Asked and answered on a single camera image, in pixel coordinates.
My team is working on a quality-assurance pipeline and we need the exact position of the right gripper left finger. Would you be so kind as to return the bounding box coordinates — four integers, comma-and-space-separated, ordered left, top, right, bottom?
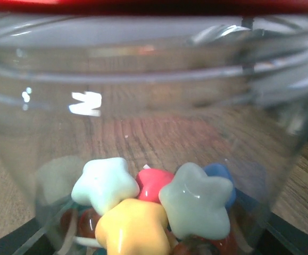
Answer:
0, 218, 53, 255

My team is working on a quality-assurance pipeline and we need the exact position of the pale green star candy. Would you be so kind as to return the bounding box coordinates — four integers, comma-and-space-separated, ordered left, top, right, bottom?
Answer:
159, 163, 234, 240

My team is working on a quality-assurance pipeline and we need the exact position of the clear plastic jar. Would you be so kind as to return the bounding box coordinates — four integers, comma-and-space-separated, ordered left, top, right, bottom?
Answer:
0, 12, 308, 254

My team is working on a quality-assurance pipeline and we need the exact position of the blue candy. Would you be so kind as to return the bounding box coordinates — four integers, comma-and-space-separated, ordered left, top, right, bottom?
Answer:
203, 163, 236, 211

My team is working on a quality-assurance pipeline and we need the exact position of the red heart candy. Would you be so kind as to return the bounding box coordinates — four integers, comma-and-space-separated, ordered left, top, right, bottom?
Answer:
135, 168, 174, 204

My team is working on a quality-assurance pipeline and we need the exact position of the white star candy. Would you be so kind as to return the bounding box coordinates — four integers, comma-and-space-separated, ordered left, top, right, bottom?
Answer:
71, 157, 139, 216

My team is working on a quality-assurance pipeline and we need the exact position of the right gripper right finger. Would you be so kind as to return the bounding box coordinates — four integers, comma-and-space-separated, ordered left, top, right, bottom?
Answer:
254, 214, 308, 255

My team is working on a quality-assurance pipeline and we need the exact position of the red jar lid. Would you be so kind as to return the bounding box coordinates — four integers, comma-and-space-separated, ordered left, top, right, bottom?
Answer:
0, 1, 308, 16

